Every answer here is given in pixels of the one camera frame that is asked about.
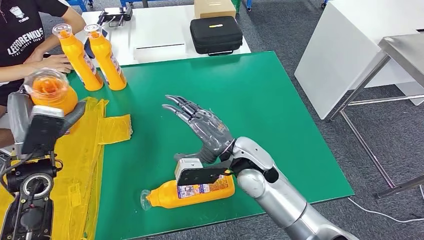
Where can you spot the blue metal cart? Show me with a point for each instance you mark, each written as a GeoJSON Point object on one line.
{"type": "Point", "coordinates": [81, 3]}

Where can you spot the person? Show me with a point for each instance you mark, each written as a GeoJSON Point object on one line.
{"type": "Point", "coordinates": [20, 33]}

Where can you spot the steel table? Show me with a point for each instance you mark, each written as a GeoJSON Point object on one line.
{"type": "Point", "coordinates": [404, 49]}

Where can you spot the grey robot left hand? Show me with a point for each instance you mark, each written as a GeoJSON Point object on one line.
{"type": "Point", "coordinates": [18, 119]}

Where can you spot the green plastic crate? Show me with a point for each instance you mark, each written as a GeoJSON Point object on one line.
{"type": "Point", "coordinates": [235, 5]}

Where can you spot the cardboard box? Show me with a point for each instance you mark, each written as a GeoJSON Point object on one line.
{"type": "Point", "coordinates": [214, 8]}

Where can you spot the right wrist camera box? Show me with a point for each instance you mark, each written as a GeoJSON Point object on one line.
{"type": "Point", "coordinates": [198, 175]}

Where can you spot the yellow plastic sheet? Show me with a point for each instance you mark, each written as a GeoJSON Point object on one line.
{"type": "Point", "coordinates": [82, 149]}

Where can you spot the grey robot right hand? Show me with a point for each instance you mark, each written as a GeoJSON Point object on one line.
{"type": "Point", "coordinates": [212, 132]}

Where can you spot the orange bottle clear cap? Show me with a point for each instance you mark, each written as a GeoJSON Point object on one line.
{"type": "Point", "coordinates": [159, 198]}
{"type": "Point", "coordinates": [79, 63]}
{"type": "Point", "coordinates": [107, 59]}
{"type": "Point", "coordinates": [49, 89]}

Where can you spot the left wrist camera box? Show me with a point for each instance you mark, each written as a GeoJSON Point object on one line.
{"type": "Point", "coordinates": [43, 132]}

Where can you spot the blue metal rack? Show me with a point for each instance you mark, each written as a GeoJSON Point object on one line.
{"type": "Point", "coordinates": [155, 2]}

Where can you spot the white table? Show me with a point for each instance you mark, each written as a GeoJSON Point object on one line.
{"type": "Point", "coordinates": [348, 49]}

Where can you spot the person's right hand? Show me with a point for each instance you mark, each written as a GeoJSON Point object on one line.
{"type": "Point", "coordinates": [54, 62]}

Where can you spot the white seat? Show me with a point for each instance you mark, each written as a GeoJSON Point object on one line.
{"type": "Point", "coordinates": [3, 122]}

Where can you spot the blue caster leg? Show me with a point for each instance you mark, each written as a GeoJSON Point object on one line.
{"type": "Point", "coordinates": [324, 3]}

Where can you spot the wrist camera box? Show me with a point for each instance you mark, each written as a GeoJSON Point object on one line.
{"type": "Point", "coordinates": [198, 175]}
{"type": "Point", "coordinates": [43, 132]}

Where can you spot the black zippered carry case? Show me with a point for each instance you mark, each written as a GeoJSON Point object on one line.
{"type": "Point", "coordinates": [216, 35]}

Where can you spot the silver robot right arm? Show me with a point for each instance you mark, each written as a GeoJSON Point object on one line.
{"type": "Point", "coordinates": [281, 202]}

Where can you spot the person's right forearm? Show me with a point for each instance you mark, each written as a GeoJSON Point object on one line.
{"type": "Point", "coordinates": [13, 73]}

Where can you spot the dark blue tablet cover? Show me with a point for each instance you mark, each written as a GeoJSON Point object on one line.
{"type": "Point", "coordinates": [88, 49]}

